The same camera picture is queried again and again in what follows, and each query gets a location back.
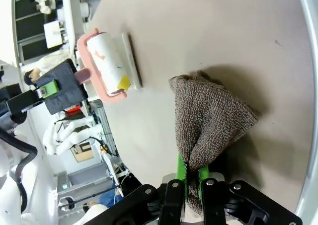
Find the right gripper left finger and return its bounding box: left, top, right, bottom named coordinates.
left=83, top=152, right=188, bottom=225

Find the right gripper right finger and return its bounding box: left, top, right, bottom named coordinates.
left=198, top=165, right=303, bottom=225

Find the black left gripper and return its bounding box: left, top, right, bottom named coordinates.
left=0, top=79, right=60, bottom=132

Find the pink lint roller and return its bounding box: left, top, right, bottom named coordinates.
left=36, top=28, right=132, bottom=115

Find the brown towel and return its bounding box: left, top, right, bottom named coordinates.
left=168, top=70, right=259, bottom=215

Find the bystander with black hair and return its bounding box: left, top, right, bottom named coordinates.
left=23, top=68, right=42, bottom=86

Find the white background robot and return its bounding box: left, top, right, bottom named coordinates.
left=43, top=112, right=102, bottom=156

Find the white box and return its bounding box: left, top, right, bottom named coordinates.
left=43, top=21, right=63, bottom=49

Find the bystander in blue top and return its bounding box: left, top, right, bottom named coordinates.
left=83, top=187, right=125, bottom=213

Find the cardboard box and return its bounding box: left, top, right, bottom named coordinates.
left=71, top=142, right=95, bottom=163

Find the yellow paper scrap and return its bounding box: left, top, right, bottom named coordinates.
left=116, top=75, right=132, bottom=90

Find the small white table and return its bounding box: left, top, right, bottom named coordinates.
left=61, top=0, right=85, bottom=62

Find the white paper roll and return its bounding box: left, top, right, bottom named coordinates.
left=80, top=2, right=91, bottom=18

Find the bystander in white clothes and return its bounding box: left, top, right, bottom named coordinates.
left=33, top=0, right=62, bottom=14

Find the grey metal cabinet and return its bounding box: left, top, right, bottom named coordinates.
left=57, top=164, right=112, bottom=201

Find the silver metal tray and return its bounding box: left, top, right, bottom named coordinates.
left=294, top=0, right=318, bottom=225

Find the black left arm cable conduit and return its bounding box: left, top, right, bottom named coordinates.
left=0, top=129, right=38, bottom=213

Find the aluminium profile frame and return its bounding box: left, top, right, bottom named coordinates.
left=90, top=102, right=119, bottom=158

